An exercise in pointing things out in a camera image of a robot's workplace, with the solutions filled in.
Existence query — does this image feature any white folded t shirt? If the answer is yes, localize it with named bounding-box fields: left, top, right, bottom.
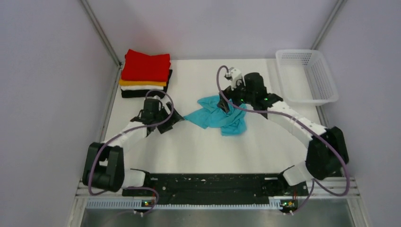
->
left=120, top=85, right=165, bottom=91

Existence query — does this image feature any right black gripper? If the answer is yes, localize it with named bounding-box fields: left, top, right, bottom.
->
left=218, top=78, right=255, bottom=113

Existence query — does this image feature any white plastic basket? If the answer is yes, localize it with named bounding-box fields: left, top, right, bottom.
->
left=275, top=49, right=339, bottom=106

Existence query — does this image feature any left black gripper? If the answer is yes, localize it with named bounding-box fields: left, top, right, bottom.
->
left=153, top=102, right=184, bottom=133

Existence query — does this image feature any turquoise t shirt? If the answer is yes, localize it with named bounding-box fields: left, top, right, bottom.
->
left=184, top=96, right=247, bottom=136

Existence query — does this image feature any red folded t shirt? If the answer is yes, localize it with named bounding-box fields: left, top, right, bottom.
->
left=122, top=49, right=171, bottom=82

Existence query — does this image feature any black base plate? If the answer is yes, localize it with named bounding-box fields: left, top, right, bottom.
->
left=122, top=173, right=308, bottom=205

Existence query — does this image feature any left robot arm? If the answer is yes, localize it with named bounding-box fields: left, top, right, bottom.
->
left=82, top=98, right=184, bottom=195

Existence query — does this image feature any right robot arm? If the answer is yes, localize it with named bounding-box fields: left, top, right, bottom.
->
left=218, top=68, right=349, bottom=195

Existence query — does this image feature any white cable duct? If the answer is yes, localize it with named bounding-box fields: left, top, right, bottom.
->
left=86, top=199, right=283, bottom=210

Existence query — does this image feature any aluminium frame rail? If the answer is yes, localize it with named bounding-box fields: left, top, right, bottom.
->
left=75, top=177, right=361, bottom=200

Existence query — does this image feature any orange folded t shirt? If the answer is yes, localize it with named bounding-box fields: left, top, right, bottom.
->
left=119, top=79, right=167, bottom=87

